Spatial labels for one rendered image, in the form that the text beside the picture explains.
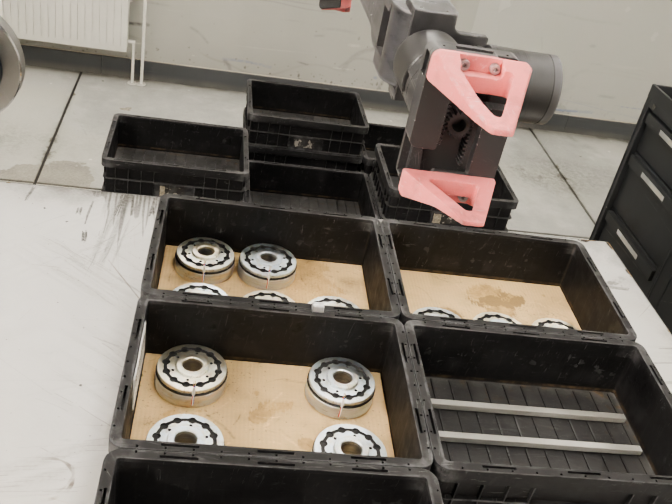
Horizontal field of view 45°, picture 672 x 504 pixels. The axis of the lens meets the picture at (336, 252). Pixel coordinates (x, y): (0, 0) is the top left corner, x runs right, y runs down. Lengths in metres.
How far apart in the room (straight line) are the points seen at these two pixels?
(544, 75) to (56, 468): 0.92
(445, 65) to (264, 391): 0.79
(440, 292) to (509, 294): 0.14
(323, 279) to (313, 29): 2.86
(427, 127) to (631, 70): 4.23
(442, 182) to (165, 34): 3.73
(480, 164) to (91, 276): 1.17
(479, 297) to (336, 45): 2.87
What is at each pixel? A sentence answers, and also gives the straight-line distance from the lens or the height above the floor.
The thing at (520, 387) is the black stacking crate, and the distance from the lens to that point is 1.38.
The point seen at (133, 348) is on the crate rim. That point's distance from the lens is 1.14.
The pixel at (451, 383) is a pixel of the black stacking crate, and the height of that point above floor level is 0.83.
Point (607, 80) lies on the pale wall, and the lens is 4.74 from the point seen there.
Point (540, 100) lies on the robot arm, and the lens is 0.67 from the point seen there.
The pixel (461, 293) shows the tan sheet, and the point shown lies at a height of 0.83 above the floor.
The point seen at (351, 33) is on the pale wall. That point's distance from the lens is 4.27.
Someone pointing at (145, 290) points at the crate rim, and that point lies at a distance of 1.24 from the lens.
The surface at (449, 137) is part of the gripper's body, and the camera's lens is 0.60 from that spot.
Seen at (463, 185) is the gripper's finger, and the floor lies 1.42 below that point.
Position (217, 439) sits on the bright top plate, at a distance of 1.12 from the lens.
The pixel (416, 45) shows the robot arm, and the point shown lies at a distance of 0.66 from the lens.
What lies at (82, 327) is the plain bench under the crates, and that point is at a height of 0.70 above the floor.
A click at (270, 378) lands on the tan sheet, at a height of 0.83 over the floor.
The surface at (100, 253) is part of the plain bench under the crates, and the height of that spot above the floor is 0.70.
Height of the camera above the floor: 1.67
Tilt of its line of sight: 33 degrees down
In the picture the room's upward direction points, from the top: 12 degrees clockwise
